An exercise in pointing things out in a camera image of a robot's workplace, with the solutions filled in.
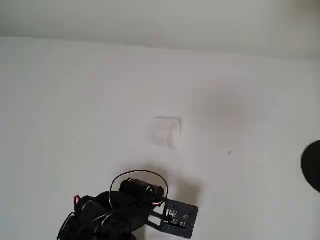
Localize red arm wire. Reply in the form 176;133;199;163
73;194;81;214

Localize small clear plastic cup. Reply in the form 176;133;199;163
144;116;183;150

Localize black camera circuit board mount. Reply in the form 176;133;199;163
146;198;200;239

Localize thin looped wire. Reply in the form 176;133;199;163
110;170;169;209

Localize black round object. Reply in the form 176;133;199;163
300;139;320;194

